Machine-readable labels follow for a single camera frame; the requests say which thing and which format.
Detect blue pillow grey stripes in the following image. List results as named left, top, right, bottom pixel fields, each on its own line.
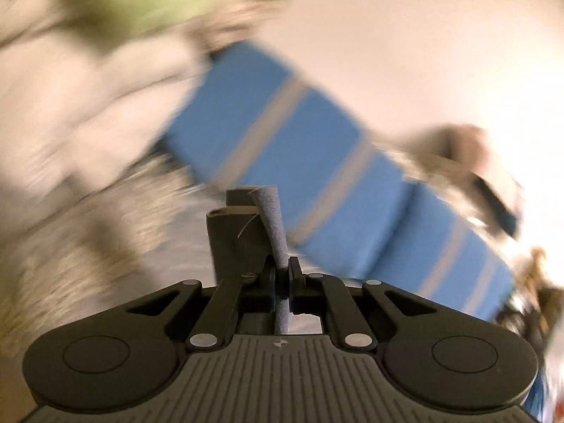
left=348, top=183, right=517, bottom=323
left=161, top=43, right=417, bottom=283

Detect beige comforter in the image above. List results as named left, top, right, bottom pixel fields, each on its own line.
left=0, top=0, right=208, bottom=230

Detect black bag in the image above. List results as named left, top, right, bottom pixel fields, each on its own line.
left=467, top=172, right=521, bottom=239

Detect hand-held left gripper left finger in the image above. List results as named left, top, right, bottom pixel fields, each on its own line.
left=125, top=256, right=277, bottom=353

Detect brown plush toy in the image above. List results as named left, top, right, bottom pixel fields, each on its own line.
left=418, top=125, right=490, bottom=172

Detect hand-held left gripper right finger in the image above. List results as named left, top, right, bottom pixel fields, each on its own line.
left=288, top=256, right=436, bottom=353

